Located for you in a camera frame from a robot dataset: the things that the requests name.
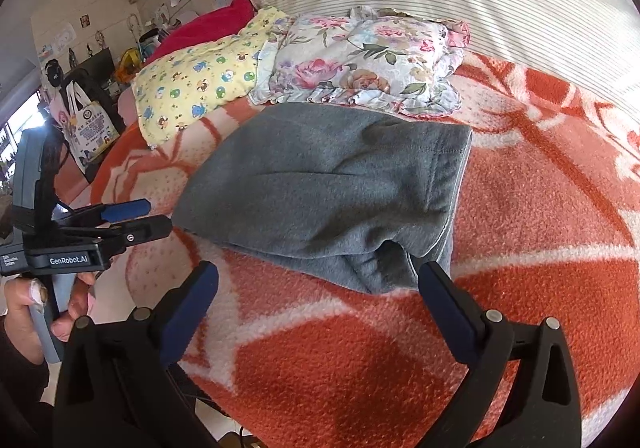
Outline person's left hand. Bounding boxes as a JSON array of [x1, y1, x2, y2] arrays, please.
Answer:
[[1, 270, 98, 367]]

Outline white printed tote bag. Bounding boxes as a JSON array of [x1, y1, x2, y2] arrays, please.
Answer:
[[60, 81, 119, 175]]

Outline orange white patterned blanket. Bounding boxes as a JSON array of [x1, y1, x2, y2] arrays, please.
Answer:
[[54, 51, 640, 448]]

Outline grey fleece pants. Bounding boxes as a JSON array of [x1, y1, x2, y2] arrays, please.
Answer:
[[171, 104, 472, 294]]

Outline pink cushion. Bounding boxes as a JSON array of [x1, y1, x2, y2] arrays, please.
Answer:
[[117, 87, 138, 133]]

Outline red fleece blanket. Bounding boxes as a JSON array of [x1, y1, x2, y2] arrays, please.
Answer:
[[146, 0, 255, 64]]

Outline yellow bear print pillow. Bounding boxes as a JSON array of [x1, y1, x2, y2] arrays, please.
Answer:
[[131, 7, 288, 148]]

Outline floral ruffled pillow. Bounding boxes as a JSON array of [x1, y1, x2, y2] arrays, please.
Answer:
[[248, 6, 470, 120]]

